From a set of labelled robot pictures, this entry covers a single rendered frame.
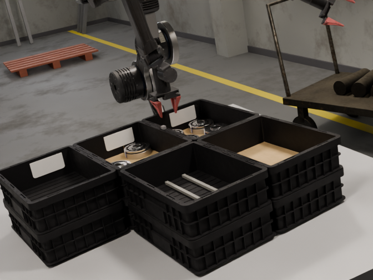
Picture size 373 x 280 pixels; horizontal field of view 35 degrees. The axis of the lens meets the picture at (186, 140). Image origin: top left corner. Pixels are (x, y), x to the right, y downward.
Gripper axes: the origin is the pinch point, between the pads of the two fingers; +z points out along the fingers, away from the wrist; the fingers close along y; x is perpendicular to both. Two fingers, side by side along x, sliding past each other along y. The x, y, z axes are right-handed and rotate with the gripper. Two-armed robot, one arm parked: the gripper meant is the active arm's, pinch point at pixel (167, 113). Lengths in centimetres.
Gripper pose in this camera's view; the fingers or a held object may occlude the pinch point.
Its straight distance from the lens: 233.8
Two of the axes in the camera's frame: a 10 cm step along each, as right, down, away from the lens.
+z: 1.7, 9.2, 3.6
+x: -4.4, -2.5, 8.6
